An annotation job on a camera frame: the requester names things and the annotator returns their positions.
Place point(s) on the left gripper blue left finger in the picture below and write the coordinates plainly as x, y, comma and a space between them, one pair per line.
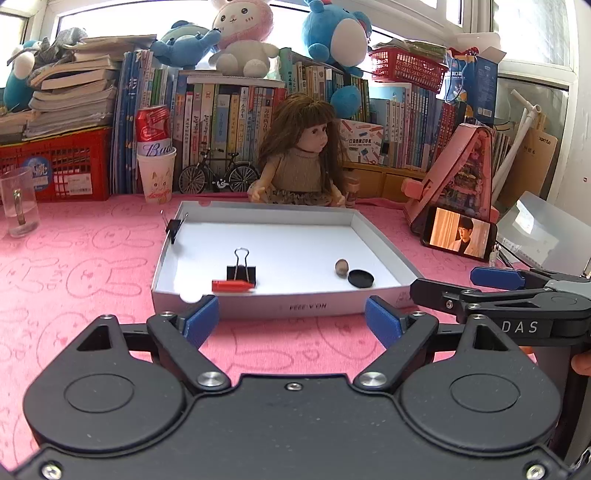
178, 337

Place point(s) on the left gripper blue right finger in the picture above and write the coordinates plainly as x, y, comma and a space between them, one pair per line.
406, 339

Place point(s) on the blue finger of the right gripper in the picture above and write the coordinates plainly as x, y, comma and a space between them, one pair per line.
503, 279
459, 301

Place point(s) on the red cap piece long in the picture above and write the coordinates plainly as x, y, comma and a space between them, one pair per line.
231, 286

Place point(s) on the black round lid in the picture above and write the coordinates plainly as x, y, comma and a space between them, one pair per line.
361, 278

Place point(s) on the large black binder clip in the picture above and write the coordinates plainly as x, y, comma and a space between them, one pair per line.
241, 270

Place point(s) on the brown hazelnut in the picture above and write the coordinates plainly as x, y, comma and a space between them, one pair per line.
342, 267

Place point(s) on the person's right hand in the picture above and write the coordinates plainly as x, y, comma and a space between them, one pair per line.
581, 363

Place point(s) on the smartphone playing video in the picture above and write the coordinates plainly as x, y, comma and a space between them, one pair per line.
456, 233

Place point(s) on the clear plastic folder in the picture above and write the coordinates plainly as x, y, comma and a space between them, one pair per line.
545, 237

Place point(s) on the pink triangular phone stand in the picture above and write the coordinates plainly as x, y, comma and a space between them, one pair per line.
459, 180

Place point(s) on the small binder clip on tray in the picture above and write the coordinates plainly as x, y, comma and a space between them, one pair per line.
172, 226

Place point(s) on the white cardboard tray box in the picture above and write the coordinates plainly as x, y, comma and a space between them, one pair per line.
294, 250

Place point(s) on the pink rabbit towel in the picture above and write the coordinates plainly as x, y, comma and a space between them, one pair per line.
94, 258

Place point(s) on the small glass jar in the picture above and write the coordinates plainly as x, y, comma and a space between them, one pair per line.
352, 188

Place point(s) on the miniature black bicycle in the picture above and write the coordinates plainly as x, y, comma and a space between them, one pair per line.
217, 175

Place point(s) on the white paper cat cup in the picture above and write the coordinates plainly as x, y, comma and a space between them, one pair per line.
156, 174

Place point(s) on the colourful stationery box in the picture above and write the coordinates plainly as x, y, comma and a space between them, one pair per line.
363, 141

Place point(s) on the red plastic basket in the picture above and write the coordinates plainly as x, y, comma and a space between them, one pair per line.
68, 167

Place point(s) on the brown haired doll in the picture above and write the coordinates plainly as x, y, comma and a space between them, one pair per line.
301, 156

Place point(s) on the blue cardboard box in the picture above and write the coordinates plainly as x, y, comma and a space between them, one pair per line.
472, 77

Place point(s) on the red beer can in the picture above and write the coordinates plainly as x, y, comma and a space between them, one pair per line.
152, 131

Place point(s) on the clear acrylic cup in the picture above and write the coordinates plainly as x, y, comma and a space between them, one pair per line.
19, 202

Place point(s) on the row of upright books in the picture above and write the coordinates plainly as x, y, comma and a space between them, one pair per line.
176, 128

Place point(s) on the small red basket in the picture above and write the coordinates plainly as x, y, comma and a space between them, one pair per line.
391, 64

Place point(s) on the stack of books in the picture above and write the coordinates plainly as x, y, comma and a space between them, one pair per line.
75, 83

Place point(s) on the blue white plush toy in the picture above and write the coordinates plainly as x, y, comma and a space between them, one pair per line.
337, 37

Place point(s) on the blue whale plush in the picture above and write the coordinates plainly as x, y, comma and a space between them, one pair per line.
184, 45

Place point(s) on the blue penguin plush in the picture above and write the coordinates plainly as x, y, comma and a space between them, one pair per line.
17, 92

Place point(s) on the pink white rabbit plush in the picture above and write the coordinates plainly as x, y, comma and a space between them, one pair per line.
244, 27

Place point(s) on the white pipe frame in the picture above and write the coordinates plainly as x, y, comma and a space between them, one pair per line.
529, 116

